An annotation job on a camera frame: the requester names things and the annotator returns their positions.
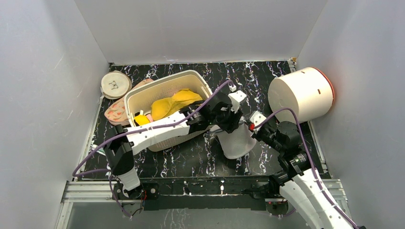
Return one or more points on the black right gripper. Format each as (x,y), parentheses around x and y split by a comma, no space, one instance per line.
(257,132)

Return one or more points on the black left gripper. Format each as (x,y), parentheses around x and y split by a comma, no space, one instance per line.
(232,123)

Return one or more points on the white mesh bag blue zipper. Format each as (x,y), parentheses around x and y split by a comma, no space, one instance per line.
(236,144)

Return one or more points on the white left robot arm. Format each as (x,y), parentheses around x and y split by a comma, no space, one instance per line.
(119,152)

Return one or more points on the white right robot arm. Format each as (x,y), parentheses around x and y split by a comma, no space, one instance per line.
(299,181)

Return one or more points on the yellow bra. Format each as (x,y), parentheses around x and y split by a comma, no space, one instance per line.
(167,106)

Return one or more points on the cream plastic laundry basket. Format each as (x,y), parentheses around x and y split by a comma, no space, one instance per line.
(158,91)

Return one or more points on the floral peach mesh laundry bag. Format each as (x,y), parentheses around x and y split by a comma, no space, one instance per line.
(116,113)

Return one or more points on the round beige mesh laundry bag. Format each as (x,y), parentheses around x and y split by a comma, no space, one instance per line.
(114,85)

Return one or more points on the white cylindrical drum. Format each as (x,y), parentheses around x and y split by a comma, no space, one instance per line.
(308,92)

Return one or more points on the pink garment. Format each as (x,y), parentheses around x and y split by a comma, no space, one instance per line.
(149,117)

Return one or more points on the yellow padded cup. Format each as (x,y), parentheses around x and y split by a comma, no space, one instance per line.
(141,119)

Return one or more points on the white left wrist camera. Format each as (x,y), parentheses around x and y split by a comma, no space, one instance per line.
(237,98)

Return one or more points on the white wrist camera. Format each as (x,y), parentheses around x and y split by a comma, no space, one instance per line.
(255,119)
(237,98)

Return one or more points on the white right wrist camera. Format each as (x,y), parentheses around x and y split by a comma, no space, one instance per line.
(255,119)

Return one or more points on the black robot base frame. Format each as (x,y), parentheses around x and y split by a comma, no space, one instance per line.
(245,192)

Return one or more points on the aluminium rail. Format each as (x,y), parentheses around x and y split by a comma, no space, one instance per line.
(81,192)

